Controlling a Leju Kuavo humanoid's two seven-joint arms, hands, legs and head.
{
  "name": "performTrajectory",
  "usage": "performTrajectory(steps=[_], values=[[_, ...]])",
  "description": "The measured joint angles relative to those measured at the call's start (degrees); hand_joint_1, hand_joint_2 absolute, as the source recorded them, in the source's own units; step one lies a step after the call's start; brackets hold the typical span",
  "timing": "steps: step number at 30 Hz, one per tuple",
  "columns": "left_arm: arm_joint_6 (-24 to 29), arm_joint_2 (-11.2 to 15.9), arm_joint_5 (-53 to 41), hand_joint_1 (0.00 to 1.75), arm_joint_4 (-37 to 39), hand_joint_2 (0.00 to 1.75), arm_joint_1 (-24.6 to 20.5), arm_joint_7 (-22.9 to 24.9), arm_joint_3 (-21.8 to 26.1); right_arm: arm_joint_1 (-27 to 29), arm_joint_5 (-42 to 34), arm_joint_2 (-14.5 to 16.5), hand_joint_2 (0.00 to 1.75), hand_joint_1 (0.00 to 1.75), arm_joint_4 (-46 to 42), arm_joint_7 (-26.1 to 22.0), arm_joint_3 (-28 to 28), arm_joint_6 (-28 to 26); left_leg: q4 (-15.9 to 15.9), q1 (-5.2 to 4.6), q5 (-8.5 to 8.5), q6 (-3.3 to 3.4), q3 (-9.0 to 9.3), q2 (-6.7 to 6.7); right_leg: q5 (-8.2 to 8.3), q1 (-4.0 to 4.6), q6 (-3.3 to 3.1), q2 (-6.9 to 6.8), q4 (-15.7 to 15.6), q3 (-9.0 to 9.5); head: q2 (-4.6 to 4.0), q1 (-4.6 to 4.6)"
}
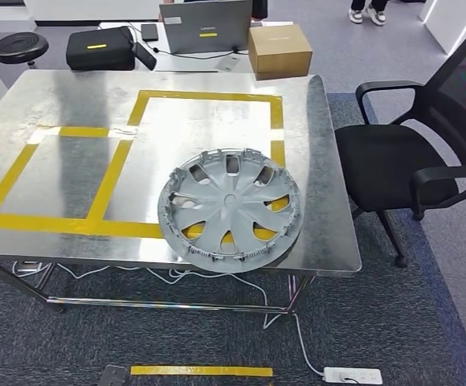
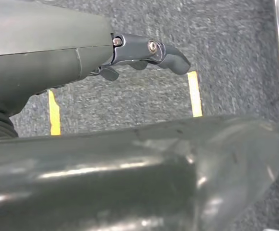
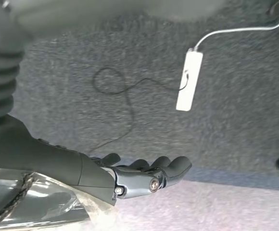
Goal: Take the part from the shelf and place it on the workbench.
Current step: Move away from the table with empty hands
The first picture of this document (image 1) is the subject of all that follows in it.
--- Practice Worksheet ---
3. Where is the white desk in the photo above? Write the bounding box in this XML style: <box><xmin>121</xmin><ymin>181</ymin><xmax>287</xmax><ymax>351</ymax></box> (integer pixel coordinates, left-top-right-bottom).
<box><xmin>98</xmin><ymin>20</ymin><xmax>294</xmax><ymax>74</ymax></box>

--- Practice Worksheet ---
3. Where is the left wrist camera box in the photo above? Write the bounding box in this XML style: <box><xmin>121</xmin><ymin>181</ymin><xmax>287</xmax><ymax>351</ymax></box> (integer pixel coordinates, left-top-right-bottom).
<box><xmin>98</xmin><ymin>364</ymin><xmax>129</xmax><ymax>386</ymax></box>

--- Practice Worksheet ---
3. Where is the white power strip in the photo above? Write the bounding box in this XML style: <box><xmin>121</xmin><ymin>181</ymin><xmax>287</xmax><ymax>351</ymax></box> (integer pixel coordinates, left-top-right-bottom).
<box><xmin>323</xmin><ymin>366</ymin><xmax>384</xmax><ymax>386</ymax></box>

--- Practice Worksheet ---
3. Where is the steel workbench table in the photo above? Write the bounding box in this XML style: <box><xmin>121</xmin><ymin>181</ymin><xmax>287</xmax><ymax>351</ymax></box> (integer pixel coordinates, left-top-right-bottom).
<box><xmin>0</xmin><ymin>70</ymin><xmax>362</xmax><ymax>315</ymax></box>

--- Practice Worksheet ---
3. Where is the black round stool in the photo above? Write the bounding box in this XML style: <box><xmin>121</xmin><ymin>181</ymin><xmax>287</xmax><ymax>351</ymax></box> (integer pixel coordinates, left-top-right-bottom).
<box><xmin>0</xmin><ymin>31</ymin><xmax>50</xmax><ymax>69</ymax></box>

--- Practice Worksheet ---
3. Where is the white floor cable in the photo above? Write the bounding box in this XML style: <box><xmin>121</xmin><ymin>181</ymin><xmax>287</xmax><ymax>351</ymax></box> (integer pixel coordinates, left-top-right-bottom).
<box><xmin>11</xmin><ymin>261</ymin><xmax>326</xmax><ymax>376</ymax></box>

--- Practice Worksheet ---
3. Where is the yellow floor tape marking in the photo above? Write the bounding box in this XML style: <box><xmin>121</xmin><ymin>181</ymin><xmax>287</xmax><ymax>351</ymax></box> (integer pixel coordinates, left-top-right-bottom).
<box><xmin>130</xmin><ymin>364</ymin><xmax>274</xmax><ymax>378</ymax></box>

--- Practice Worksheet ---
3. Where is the person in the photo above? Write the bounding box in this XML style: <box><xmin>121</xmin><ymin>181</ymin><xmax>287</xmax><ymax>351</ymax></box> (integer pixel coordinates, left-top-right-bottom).
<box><xmin>348</xmin><ymin>0</ymin><xmax>388</xmax><ymax>27</ymax></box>
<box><xmin>250</xmin><ymin>0</ymin><xmax>269</xmax><ymax>23</ymax></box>

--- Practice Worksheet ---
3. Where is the grey plastic wheel hubcap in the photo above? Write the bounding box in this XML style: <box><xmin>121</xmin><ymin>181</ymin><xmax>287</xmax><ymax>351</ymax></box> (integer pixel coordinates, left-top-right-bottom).
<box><xmin>157</xmin><ymin>148</ymin><xmax>304</xmax><ymax>274</ymax></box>

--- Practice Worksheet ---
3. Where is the black smartphone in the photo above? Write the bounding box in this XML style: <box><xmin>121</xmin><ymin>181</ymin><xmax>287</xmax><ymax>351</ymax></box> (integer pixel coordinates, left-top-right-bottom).
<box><xmin>140</xmin><ymin>23</ymin><xmax>160</xmax><ymax>43</ymax></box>

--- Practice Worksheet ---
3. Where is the black case with yellow mark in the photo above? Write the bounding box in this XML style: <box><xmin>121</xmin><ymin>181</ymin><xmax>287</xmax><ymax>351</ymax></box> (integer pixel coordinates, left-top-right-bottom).
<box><xmin>66</xmin><ymin>27</ymin><xmax>157</xmax><ymax>72</ymax></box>

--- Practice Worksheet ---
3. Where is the brown cardboard box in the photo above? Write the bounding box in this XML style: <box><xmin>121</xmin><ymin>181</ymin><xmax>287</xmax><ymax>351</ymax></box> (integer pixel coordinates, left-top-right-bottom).
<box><xmin>248</xmin><ymin>23</ymin><xmax>313</xmax><ymax>81</ymax></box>

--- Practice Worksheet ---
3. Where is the black office chair with armrests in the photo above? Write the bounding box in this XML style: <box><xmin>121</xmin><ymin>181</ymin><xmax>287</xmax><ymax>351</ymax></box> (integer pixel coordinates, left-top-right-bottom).
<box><xmin>334</xmin><ymin>13</ymin><xmax>466</xmax><ymax>269</ymax></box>

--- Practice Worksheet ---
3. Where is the grey case with yellow mark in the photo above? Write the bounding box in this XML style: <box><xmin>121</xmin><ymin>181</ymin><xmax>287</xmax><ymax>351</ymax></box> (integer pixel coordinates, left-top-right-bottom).
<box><xmin>159</xmin><ymin>0</ymin><xmax>253</xmax><ymax>55</ymax></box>

